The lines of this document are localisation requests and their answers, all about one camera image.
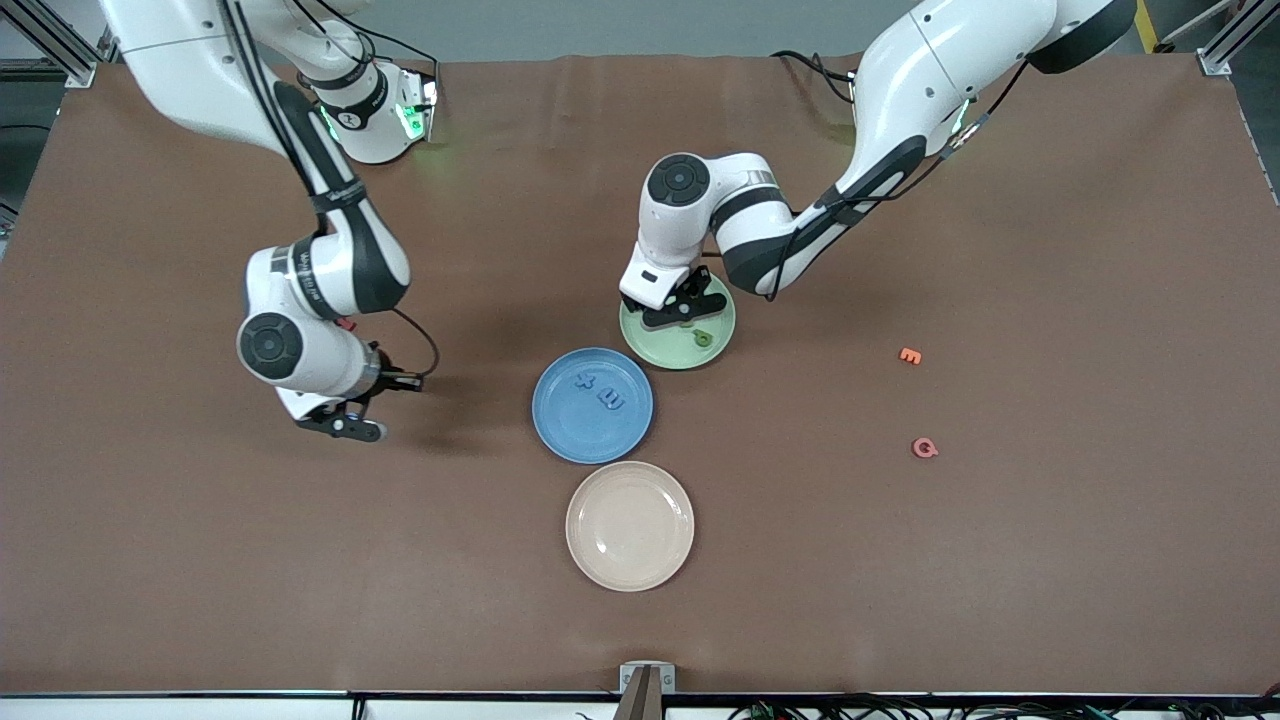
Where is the black base cable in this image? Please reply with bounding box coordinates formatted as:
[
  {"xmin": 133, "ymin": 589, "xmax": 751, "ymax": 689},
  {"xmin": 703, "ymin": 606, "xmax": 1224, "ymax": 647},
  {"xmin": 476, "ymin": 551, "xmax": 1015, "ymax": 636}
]
[
  {"xmin": 770, "ymin": 48, "xmax": 863, "ymax": 106},
  {"xmin": 355, "ymin": 35, "xmax": 441, "ymax": 111}
]

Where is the green plate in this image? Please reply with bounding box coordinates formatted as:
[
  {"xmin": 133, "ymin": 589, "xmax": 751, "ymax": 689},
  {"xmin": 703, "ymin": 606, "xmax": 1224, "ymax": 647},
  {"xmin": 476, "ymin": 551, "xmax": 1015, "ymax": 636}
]
[{"xmin": 619, "ymin": 290, "xmax": 737, "ymax": 371}]

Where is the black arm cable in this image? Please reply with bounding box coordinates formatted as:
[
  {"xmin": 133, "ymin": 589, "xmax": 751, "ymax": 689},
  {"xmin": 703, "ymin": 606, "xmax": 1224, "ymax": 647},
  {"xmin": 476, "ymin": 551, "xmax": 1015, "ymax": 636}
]
[
  {"xmin": 700, "ymin": 55, "xmax": 1031, "ymax": 301},
  {"xmin": 225, "ymin": 0, "xmax": 441, "ymax": 386}
]

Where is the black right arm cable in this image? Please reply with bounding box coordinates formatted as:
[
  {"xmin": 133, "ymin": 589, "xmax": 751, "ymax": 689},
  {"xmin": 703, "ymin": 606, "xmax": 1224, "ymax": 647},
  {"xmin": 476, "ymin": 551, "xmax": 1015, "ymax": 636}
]
[{"xmin": 225, "ymin": 0, "xmax": 441, "ymax": 386}]

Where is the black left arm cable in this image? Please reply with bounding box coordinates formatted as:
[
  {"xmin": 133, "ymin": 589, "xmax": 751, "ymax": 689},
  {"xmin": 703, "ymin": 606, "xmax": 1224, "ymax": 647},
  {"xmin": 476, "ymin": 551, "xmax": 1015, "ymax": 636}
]
[{"xmin": 700, "ymin": 55, "xmax": 1031, "ymax": 301}]

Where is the aluminium frame profile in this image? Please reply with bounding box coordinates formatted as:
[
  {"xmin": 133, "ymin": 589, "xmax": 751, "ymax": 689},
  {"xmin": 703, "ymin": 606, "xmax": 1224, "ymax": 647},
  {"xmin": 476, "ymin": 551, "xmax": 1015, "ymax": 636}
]
[
  {"xmin": 0, "ymin": 0, "xmax": 101, "ymax": 89},
  {"xmin": 1195, "ymin": 0, "xmax": 1280, "ymax": 76}
]

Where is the blue plate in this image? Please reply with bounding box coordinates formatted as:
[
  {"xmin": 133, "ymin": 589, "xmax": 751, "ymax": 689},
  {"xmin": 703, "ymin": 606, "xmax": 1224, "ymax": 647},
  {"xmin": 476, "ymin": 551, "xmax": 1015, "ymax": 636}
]
[{"xmin": 532, "ymin": 347, "xmax": 655, "ymax": 465}]

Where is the white table edge board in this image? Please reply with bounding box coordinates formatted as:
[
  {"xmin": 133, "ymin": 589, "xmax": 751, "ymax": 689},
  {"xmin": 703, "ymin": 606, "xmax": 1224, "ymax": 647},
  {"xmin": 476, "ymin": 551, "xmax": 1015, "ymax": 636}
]
[
  {"xmin": 360, "ymin": 694, "xmax": 1280, "ymax": 720},
  {"xmin": 0, "ymin": 694, "xmax": 355, "ymax": 720}
]

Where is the beige plate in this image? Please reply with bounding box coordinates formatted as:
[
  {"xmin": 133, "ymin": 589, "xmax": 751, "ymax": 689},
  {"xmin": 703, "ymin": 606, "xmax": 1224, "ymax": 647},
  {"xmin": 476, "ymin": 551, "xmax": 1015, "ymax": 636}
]
[{"xmin": 565, "ymin": 461, "xmax": 696, "ymax": 593}]

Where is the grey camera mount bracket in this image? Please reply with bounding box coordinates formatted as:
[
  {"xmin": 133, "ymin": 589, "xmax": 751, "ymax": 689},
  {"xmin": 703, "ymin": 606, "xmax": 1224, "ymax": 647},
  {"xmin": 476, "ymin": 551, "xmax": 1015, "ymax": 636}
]
[{"xmin": 619, "ymin": 662, "xmax": 677, "ymax": 720}]

